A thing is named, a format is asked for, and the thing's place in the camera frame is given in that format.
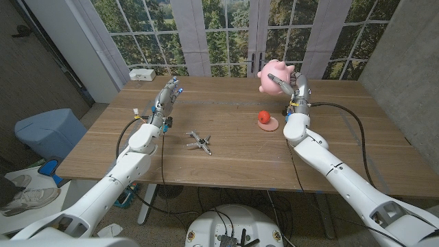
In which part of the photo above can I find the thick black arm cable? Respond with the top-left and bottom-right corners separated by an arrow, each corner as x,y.
308,102 -> 377,189
115,116 -> 152,161

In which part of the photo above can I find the grey toy airplane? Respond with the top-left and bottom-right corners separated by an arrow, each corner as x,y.
186,131 -> 213,156

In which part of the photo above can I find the white floor board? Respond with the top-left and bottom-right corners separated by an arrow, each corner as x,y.
0,166 -> 99,234

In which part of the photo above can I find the pink round coaster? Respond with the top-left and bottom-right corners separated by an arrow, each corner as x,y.
257,117 -> 280,132

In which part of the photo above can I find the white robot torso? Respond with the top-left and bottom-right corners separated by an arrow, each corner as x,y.
0,236 -> 140,247

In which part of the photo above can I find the grey table leg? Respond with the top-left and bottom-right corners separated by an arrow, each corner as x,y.
315,191 -> 337,240

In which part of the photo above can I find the white power box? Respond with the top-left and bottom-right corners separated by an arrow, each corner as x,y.
128,68 -> 156,82

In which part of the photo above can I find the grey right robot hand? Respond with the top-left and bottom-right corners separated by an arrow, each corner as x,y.
267,71 -> 312,117

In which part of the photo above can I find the printed window backdrop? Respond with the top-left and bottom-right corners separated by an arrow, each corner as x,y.
73,0 -> 402,82

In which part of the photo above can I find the grey sneaker with white sole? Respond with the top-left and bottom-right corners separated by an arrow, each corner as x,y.
0,187 -> 62,217
6,174 -> 32,189

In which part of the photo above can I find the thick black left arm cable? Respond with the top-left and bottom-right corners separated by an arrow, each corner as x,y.
115,116 -> 152,161

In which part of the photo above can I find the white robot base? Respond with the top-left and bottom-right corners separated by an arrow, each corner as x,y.
185,204 -> 285,247

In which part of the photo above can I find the crumpled white paper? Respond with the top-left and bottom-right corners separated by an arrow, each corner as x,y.
97,223 -> 123,239

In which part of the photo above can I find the blue-grey bin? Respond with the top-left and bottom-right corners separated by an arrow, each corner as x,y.
14,108 -> 88,161

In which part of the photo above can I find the white table leg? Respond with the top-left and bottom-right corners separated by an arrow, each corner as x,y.
137,183 -> 158,226

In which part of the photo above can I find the pink plastic piggy bank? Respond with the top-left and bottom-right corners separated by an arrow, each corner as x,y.
257,58 -> 296,96

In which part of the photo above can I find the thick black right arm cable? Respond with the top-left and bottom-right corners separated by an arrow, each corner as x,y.
308,102 -> 377,189

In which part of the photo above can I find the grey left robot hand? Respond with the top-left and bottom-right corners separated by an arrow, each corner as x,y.
150,75 -> 185,129

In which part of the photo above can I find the black door handle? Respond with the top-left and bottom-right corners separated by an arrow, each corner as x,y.
12,24 -> 34,38

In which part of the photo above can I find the dark trouser leg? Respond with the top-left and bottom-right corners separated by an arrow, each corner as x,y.
0,178 -> 16,209

